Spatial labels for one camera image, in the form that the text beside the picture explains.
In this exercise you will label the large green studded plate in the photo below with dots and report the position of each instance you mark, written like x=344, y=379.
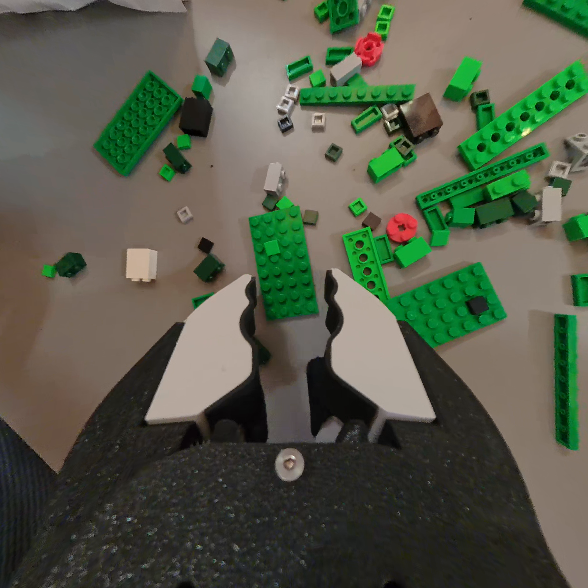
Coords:
x=138, y=124

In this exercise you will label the dark green slope brick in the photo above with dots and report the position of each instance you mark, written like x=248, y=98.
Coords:
x=70, y=265

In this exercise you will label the small grey open tile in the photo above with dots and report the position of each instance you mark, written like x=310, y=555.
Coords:
x=184, y=215

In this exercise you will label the green studded plate with tile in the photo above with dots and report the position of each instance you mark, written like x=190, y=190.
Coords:
x=289, y=285

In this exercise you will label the narrow long green plate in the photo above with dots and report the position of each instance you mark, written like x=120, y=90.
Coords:
x=566, y=381

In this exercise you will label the green holed beam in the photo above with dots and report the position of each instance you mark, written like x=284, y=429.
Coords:
x=482, y=177

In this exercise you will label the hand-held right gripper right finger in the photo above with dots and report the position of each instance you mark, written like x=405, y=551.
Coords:
x=381, y=367

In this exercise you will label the black square brick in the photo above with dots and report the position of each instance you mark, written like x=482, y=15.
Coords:
x=195, y=117

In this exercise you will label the small black brick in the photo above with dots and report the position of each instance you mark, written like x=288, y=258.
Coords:
x=205, y=244

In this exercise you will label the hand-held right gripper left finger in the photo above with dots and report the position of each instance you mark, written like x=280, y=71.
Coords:
x=206, y=363

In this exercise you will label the green plate with holes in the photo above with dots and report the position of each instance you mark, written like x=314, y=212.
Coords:
x=365, y=262

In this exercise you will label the grey desk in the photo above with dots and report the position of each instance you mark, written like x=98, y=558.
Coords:
x=92, y=330

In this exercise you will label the plain green studded plate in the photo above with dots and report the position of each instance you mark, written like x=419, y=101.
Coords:
x=560, y=13

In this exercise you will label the red round brick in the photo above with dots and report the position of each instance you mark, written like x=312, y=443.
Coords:
x=402, y=227
x=369, y=48

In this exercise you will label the green plate with black tile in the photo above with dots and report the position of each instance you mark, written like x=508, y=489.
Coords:
x=436, y=312

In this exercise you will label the scattered pile of toy bricks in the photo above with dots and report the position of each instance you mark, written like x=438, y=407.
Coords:
x=342, y=13

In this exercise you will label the person's torso in ribbed sweater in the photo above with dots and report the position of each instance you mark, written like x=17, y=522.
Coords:
x=23, y=496

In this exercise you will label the long green double-row plate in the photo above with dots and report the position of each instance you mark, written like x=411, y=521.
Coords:
x=523, y=117

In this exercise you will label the white paper bag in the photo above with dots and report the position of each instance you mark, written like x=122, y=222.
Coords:
x=92, y=4

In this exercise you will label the black brown brick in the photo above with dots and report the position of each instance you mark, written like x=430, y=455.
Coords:
x=420, y=117

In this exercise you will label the grey tall brick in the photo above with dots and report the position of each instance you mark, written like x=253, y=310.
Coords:
x=274, y=178

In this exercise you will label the dark green long brick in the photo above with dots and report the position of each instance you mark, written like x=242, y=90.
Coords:
x=177, y=158

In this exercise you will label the black flat tile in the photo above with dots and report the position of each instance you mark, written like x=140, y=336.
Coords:
x=477, y=304

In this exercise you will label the large cream brick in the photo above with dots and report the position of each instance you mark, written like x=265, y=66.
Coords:
x=141, y=264

